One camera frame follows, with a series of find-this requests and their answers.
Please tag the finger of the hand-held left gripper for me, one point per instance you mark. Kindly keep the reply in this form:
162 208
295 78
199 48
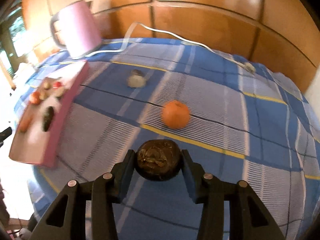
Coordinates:
4 136

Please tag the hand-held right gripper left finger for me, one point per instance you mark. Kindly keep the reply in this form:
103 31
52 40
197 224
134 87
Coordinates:
127 172

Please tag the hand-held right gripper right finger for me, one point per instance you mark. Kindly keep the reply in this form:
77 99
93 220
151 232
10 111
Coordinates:
187 172

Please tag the orange carrot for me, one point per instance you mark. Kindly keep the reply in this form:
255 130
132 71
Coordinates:
25 124

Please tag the dark brown round fruit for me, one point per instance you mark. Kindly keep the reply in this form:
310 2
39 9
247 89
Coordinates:
158 162

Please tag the pink shallow cardboard box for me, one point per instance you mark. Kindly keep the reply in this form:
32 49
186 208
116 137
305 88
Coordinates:
57 135

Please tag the dark green avocado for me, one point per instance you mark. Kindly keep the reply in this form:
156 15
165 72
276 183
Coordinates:
47 118

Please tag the large orange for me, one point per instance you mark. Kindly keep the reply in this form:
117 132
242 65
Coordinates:
35 98

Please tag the small brown fruit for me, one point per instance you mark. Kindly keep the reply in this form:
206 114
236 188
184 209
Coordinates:
43 95

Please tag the blue plaid tablecloth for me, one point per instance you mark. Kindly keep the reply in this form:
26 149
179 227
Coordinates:
225 130

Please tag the small orange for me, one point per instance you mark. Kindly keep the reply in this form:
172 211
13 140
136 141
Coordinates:
175 115

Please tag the small yellowish round fruit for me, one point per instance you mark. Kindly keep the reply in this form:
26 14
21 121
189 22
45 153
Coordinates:
46 85

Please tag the pale green fruit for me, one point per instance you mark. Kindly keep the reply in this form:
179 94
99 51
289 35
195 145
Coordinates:
60 92

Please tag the small red round fruit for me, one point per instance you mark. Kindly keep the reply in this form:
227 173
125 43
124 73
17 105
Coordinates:
57 85

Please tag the wooden framed glass window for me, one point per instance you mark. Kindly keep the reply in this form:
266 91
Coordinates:
15 32

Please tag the pink electric kettle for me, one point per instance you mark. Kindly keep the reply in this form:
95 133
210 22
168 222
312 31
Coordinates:
80 27

